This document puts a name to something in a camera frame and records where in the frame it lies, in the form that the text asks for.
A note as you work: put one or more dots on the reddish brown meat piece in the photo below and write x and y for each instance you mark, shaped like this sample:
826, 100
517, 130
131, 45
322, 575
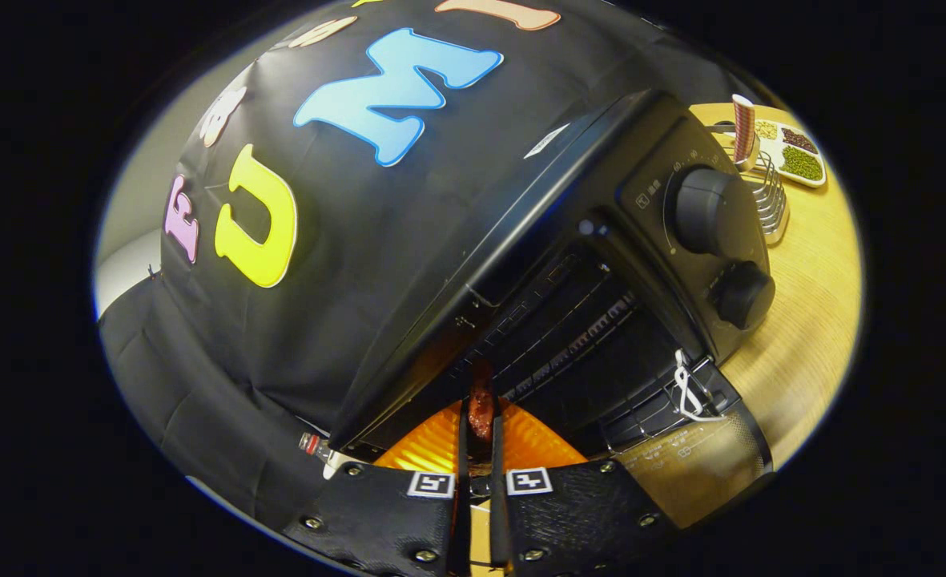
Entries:
481, 409

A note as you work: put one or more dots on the black backdrop cloth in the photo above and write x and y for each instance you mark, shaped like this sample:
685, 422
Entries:
344, 280

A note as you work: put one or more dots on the brown striped cylinder container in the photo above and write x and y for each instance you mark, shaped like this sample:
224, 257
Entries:
743, 128

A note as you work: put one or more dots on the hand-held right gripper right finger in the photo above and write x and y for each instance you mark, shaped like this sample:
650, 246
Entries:
497, 513

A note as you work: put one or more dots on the clear bottle with red label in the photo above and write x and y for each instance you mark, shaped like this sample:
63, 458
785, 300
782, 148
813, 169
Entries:
316, 445

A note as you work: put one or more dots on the white divided plate of beans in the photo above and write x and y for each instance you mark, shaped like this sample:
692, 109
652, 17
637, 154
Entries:
797, 156

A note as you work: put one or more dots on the black electric oven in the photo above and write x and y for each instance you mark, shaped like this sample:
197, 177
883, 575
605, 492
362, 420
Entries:
601, 240

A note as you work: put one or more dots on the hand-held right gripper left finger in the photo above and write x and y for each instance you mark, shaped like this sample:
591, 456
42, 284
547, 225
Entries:
464, 513

